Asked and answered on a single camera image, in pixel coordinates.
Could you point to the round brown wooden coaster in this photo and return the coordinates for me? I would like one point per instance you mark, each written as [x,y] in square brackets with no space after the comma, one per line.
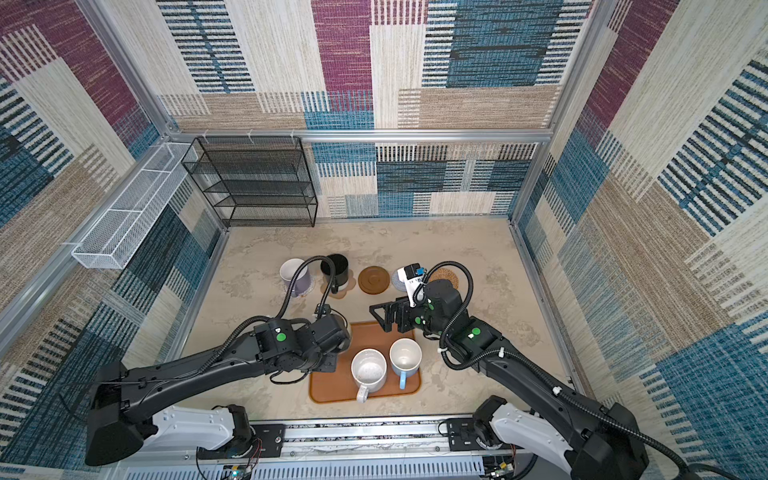
[374,280]

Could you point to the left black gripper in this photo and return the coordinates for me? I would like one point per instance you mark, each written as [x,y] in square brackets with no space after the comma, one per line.
[331,367]

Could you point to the black mug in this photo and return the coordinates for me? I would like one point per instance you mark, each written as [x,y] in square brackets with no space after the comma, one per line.
[336,272]

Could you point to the black wire shelf rack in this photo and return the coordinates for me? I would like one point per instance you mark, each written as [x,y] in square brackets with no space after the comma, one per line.
[254,181]

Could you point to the paw shaped cork coaster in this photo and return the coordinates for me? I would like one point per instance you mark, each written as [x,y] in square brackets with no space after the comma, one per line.
[343,291]

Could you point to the blue grey braided coaster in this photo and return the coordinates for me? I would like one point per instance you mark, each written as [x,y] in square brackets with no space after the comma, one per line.
[396,282]

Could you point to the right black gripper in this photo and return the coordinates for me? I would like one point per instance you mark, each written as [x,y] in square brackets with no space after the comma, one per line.
[401,305]

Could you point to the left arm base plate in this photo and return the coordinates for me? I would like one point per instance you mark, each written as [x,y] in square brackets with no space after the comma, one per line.
[264,440]

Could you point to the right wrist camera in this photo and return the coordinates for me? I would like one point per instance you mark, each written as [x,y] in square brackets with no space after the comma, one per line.
[412,277]

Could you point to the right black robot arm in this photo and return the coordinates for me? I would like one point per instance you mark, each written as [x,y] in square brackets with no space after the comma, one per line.
[568,429]

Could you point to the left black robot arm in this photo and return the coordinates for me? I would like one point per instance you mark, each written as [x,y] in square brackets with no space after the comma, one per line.
[130,409]

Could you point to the white wire mesh basket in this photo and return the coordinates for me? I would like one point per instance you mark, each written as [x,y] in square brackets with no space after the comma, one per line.
[119,232]

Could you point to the woven rattan round coaster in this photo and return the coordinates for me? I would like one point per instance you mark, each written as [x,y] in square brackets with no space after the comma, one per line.
[445,273]

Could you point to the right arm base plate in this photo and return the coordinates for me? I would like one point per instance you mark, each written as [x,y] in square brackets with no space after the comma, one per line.
[468,434]

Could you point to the light blue mug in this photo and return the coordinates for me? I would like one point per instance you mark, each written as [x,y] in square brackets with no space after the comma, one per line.
[405,356]

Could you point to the orange brown serving tray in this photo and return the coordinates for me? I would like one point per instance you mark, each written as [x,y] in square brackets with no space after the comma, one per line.
[340,386]

